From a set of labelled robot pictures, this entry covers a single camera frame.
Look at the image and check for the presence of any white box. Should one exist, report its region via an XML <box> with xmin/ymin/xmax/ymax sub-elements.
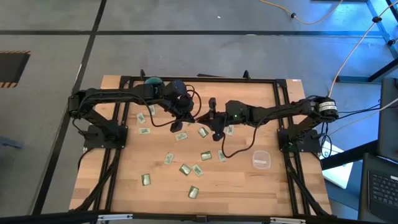
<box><xmin>320</xmin><ymin>140</ymin><xmax>354</xmax><ymax>190</ymax></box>

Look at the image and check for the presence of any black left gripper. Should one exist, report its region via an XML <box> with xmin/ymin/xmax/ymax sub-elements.
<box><xmin>164</xmin><ymin>80</ymin><xmax>197</xmax><ymax>134</ymax></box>

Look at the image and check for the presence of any white cable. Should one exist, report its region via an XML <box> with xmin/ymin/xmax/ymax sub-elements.
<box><xmin>323</xmin><ymin>98</ymin><xmax>398</xmax><ymax>138</ymax></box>

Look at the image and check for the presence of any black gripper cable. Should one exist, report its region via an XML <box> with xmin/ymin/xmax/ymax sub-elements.
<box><xmin>133</xmin><ymin>83</ymin><xmax>202</xmax><ymax>128</ymax></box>
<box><xmin>220</xmin><ymin>119</ymin><xmax>261</xmax><ymax>159</ymax></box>

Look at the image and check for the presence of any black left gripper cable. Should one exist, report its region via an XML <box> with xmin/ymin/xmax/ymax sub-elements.
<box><xmin>133</xmin><ymin>83</ymin><xmax>202</xmax><ymax>128</ymax></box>

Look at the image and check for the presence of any grey floor object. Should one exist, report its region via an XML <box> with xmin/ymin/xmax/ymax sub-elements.
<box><xmin>0</xmin><ymin>136</ymin><xmax>25</xmax><ymax>149</ymax></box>

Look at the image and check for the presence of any black diagonal bar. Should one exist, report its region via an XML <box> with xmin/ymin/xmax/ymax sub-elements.
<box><xmin>320</xmin><ymin>139</ymin><xmax>380</xmax><ymax>171</ymax></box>

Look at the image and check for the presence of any yellow extension cable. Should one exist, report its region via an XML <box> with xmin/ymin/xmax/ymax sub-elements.
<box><xmin>259</xmin><ymin>0</ymin><xmax>345</xmax><ymax>26</ymax></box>

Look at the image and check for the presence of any metal stand frame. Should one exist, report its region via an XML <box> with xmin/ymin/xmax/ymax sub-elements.
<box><xmin>310</xmin><ymin>0</ymin><xmax>398</xmax><ymax>84</ymax></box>

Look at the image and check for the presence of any silver bracket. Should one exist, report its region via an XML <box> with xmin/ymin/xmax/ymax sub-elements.
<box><xmin>269</xmin><ymin>217</ymin><xmax>307</xmax><ymax>224</ymax></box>
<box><xmin>97</xmin><ymin>213</ymin><xmax>134</xmax><ymax>222</ymax></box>

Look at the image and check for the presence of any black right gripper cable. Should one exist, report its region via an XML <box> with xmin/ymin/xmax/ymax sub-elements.
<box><xmin>220</xmin><ymin>119</ymin><xmax>261</xmax><ymax>159</ymax></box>

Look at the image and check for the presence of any black cable bundle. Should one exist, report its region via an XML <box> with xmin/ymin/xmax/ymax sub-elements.
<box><xmin>337</xmin><ymin>99</ymin><xmax>382</xmax><ymax>121</ymax></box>

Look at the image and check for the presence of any teal ceramic mug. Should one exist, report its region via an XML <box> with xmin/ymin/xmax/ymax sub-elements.
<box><xmin>144</xmin><ymin>76</ymin><xmax>165</xmax><ymax>88</ymax></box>

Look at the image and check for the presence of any black aluminium extrusion frame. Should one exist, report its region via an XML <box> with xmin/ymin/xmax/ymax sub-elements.
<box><xmin>70</xmin><ymin>68</ymin><xmax>333</xmax><ymax>218</ymax></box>

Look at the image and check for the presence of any black rig beam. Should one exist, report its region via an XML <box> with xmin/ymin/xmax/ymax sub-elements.
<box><xmin>0</xmin><ymin>210</ymin><xmax>398</xmax><ymax>224</ymax></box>

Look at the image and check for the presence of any black mat with striped edge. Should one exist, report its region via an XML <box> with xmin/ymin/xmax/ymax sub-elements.
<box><xmin>0</xmin><ymin>50</ymin><xmax>32</xmax><ymax>89</ymax></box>

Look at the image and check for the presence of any dark laptop with keyboard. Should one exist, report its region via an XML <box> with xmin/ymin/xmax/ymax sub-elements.
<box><xmin>357</xmin><ymin>152</ymin><xmax>398</xmax><ymax>223</ymax></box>

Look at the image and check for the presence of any grey monitor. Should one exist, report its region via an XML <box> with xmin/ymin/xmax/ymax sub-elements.
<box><xmin>377</xmin><ymin>77</ymin><xmax>398</xmax><ymax>162</ymax></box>

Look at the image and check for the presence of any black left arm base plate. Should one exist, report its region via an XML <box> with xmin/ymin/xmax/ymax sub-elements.
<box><xmin>83</xmin><ymin>124</ymin><xmax>129</xmax><ymax>149</ymax></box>

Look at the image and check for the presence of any clear plastic container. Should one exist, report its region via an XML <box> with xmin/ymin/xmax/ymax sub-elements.
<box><xmin>251</xmin><ymin>149</ymin><xmax>272</xmax><ymax>170</ymax></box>

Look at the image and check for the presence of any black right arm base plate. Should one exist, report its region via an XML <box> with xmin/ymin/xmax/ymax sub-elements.
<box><xmin>277</xmin><ymin>128</ymin><xmax>322</xmax><ymax>154</ymax></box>

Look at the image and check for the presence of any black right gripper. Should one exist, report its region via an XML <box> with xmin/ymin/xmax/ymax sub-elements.
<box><xmin>196</xmin><ymin>97</ymin><xmax>242</xmax><ymax>142</ymax></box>

